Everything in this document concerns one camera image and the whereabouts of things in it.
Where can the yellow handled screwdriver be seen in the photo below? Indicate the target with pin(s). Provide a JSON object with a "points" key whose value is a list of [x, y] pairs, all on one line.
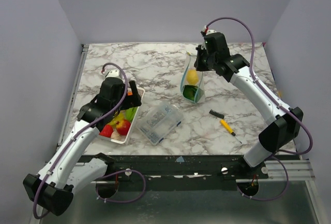
{"points": [[229, 130]]}

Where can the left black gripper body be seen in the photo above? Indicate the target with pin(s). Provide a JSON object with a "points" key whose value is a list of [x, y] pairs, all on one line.
{"points": [[133, 101]]}

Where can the green leafy vegetable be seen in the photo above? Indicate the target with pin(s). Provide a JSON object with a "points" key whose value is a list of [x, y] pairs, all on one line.
{"points": [[192, 93]]}

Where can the red yellow apple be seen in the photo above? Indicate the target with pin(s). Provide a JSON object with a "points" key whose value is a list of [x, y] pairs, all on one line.
{"points": [[123, 127]]}

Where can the white garlic bulb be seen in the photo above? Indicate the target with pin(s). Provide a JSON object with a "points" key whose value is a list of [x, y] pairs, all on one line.
{"points": [[116, 136]]}

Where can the clear plastic screw box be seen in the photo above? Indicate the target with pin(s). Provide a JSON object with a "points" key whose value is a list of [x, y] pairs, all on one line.
{"points": [[159, 122]]}

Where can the white perforated plastic basket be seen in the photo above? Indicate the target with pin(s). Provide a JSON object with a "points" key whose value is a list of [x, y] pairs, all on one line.
{"points": [[124, 139]]}

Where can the yellow banana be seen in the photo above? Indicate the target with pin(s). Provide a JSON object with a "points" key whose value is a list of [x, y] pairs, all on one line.
{"points": [[117, 119]]}

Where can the black bit holder strip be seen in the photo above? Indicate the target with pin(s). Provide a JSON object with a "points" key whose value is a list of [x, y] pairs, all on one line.
{"points": [[216, 114]]}

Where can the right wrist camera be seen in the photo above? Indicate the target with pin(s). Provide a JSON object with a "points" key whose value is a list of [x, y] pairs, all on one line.
{"points": [[207, 31]]}

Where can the clear zip top bag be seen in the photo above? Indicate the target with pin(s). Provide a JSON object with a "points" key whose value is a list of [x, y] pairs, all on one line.
{"points": [[189, 64]]}

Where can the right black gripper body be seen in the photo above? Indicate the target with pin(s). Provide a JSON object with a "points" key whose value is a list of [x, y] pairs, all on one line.
{"points": [[199, 60]]}

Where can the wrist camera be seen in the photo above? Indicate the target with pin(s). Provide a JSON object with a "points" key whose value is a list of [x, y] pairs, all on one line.
{"points": [[207, 31], [114, 73]]}

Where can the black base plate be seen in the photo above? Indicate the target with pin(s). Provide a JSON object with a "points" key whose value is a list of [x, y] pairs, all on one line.
{"points": [[197, 172]]}

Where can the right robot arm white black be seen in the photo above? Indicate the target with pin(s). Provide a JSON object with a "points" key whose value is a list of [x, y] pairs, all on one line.
{"points": [[281, 119]]}

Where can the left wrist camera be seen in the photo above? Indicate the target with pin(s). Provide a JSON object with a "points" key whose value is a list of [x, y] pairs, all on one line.
{"points": [[114, 73]]}

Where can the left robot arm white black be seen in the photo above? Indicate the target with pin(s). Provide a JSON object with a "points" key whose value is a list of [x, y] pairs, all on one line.
{"points": [[54, 186]]}

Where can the yellow lemon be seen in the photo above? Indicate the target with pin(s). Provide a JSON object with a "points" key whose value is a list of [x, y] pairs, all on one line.
{"points": [[192, 77]]}

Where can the red strawberry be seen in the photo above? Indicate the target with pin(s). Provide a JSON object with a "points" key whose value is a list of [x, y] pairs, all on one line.
{"points": [[107, 131]]}

